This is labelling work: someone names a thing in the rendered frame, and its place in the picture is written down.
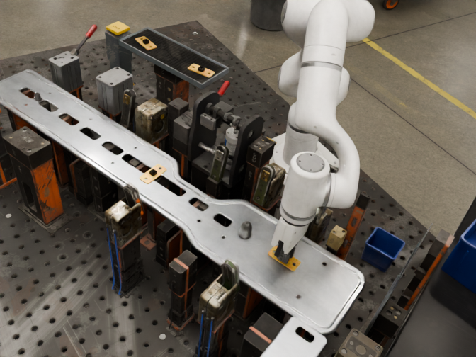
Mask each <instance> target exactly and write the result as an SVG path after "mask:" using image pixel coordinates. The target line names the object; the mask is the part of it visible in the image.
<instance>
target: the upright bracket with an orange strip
mask: <svg viewBox="0 0 476 357"><path fill-rule="evenodd" d="M370 199H371V197H370V196H368V195H366V194H364V193H363V192H361V193H360V195H359V197H358V200H357V202H356V204H355V206H354V209H353V212H352V213H351V216H350V219H349V221H348V224H347V226H346V229H345V230H346V231H347V233H346V236H345V239H344V242H343V244H342V246H341V247H340V249H339V250H338V252H337V254H336V255H337V256H338V257H339V258H340V259H343V260H344V261H345V260H346V257H347V255H348V252H349V250H350V248H351V245H352V243H353V241H354V238H355V236H356V233H357V231H358V228H359V227H360V225H361V222H362V220H363V217H364V215H365V213H366V210H367V207H368V204H369V202H370ZM355 218H356V219H357V220H356V223H354V220H355ZM346 240H347V241H348V242H347V244H345V242H346Z"/></svg>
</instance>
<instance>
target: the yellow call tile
mask: <svg viewBox="0 0 476 357"><path fill-rule="evenodd" d="M106 30H109V31H110V32H112V33H115V34H116V35H120V34H122V33H124V32H127V31H129V30H130V27H129V26H127V25H125V24H123V23H121V22H119V21H118V22H115V23H113V24H110V25H108V26H106Z"/></svg>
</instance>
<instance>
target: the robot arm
mask: <svg viewBox="0 0 476 357"><path fill-rule="evenodd" d="M374 23H375V11H374V8H373V6H372V5H371V4H370V3H369V2H368V1H366V0H287V1H286V2H285V3H284V5H283V9H282V13H281V24H282V27H283V30H284V32H285V34H286V35H287V36H288V38H289V39H291V40H292V41H293V42H294V43H295V44H296V45H298V46H299V47H301V51H300V52H298V53H297V54H295V55H293V56H292V57H290V58H289V59H287V60H286V61H285V62H284V63H283V65H282V67H281V68H280V71H279V73H278V83H277V85H278V88H279V89H280V91H281V92H282V93H283V94H285V95H287V96H291V97H296V98H297V101H296V102H295V103H294V104H293V105H292V106H291V107H290V110H289V114H288V123H287V128H286V134H285V142H284V143H282V144H280V145H279V146H278V147H277V148H276V149H275V152H274V153H273V161H274V163H276V164H277V165H279V166H281V167H283V168H284V169H285V170H286V173H285V174H287V175H288V176H287V179H286V183H285V188H284V192H283V197H282V201H281V204H280V213H281V218H280V219H279V221H278V224H277V226H276V230H275V232H274V235H273V239H272V242H271V246H273V247H275V246H276V245H277V244H278V247H277V249H276V252H275V254H274V256H276V257H277V259H279V260H280V261H282V262H283V263H285V264H287V263H288V260H289V258H293V255H294V253H295V247H296V246H297V244H298V242H299V241H300V239H301V238H302V237H303V236H304V234H305V233H306V231H307V228H308V226H309V224H310V223H311V221H313V219H314V218H315V215H316V214H317V209H318V207H321V206H324V207H330V208H342V209H344V208H349V207H351V206H352V205H353V204H354V201H355V199H356V194H357V192H358V180H359V173H360V161H359V155H358V152H357V149H356V146H355V144H354V143H353V141H352V139H351V138H350V137H349V135H348V134H347V133H346V132H345V130H344V129H343V128H342V127H341V126H340V124H339V123H338V121H337V119H336V106H337V105H339V104H340V103H341V102H342V101H343V100H344V99H345V98H346V96H347V94H348V92H349V89H350V85H351V78H350V76H349V73H348V72H347V70H346V69H344V68H343V63H344V53H345V48H346V43H354V42H358V41H361V40H363V39H365V38H366V37H368V36H369V34H370V32H371V30H372V29H373V26H374ZM319 138H321V139H323V140H325V141H326V142H328V143H329V144H330V145H331V146H332V147H333V149H334V151H335V152H336V154H337V157H338V159H339V170H338V173H336V174H335V173H329V170H330V167H329V163H328V161H327V160H326V159H325V158H324V157H323V156H322V153H321V152H320V151H319V150H318V147H317V143H318V139H319Z"/></svg>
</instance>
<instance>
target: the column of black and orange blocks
mask: <svg viewBox="0 0 476 357"><path fill-rule="evenodd" d="M454 238H455V237H454V236H453V235H451V234H450V233H449V232H447V231H445V230H443V229H441V231H440V232H439V233H438V236H437V237H436V238H435V240H434V242H433V244H432V245H431V247H430V249H429V250H428V253H427V255H426V256H425V258H423V259H422V260H421V262H420V263H419V265H418V266H417V268H416V270H415V272H414V273H415V275H414V276H413V278H412V279H411V280H410V282H409V284H408V286H407V287H406V288H405V290H404V292H403V293H402V295H401V297H400V298H399V300H398V301H397V303H396V304H397V305H399V306H400V307H401V308H403V309H405V310H406V311H407V310H408V309H409V308H410V306H411V305H412V303H413V302H414V300H415V299H416V297H417V295H418V294H419V292H420V291H421V289H422V288H423V287H424V285H425V283H426V282H427V280H428V279H429V277H430V276H431V274H432V273H433V272H434V270H435V268H436V267H437V265H438V263H439V262H440V260H441V259H442V258H443V256H444V254H445V253H446V252H447V250H448V248H449V246H450V245H451V243H452V242H453V240H454Z"/></svg>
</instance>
